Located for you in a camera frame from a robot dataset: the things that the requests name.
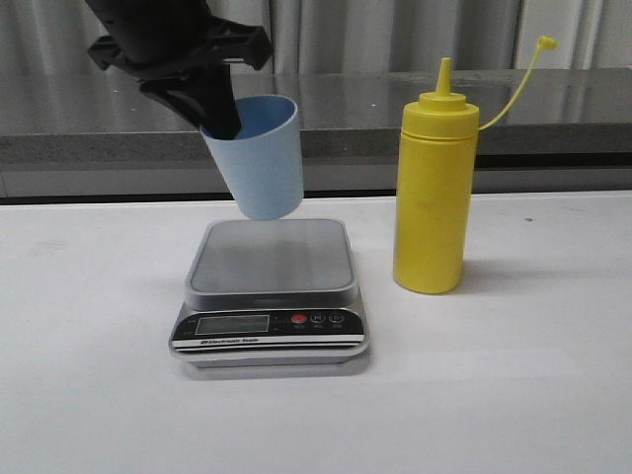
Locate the light blue plastic cup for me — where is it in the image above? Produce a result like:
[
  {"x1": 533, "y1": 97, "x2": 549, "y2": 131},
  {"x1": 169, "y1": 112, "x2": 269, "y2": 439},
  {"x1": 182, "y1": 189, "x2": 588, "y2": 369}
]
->
[{"x1": 200, "y1": 95, "x2": 304, "y2": 220}]

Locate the silver digital kitchen scale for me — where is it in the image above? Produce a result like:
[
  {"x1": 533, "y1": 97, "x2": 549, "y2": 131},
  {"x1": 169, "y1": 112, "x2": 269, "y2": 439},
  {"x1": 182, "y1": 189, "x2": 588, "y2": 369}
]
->
[{"x1": 169, "y1": 218, "x2": 370, "y2": 369}]

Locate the yellow squeeze bottle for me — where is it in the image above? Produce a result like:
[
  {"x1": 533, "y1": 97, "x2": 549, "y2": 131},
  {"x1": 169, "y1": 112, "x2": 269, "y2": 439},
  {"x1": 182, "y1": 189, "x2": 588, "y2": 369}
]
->
[{"x1": 393, "y1": 57, "x2": 530, "y2": 294}]

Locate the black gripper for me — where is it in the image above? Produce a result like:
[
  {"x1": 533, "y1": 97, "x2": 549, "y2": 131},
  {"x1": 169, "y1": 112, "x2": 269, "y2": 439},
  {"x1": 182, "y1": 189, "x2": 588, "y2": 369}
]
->
[{"x1": 87, "y1": 1, "x2": 272, "y2": 140}]

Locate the grey curtain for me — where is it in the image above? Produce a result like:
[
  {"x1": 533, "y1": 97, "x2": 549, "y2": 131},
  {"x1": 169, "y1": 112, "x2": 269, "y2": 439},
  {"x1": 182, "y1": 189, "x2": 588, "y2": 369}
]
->
[{"x1": 1, "y1": 0, "x2": 631, "y2": 77}]

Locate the grey stone counter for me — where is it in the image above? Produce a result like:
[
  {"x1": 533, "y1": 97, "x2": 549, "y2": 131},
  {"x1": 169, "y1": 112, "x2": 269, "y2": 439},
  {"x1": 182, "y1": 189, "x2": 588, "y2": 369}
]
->
[{"x1": 1, "y1": 69, "x2": 631, "y2": 203}]

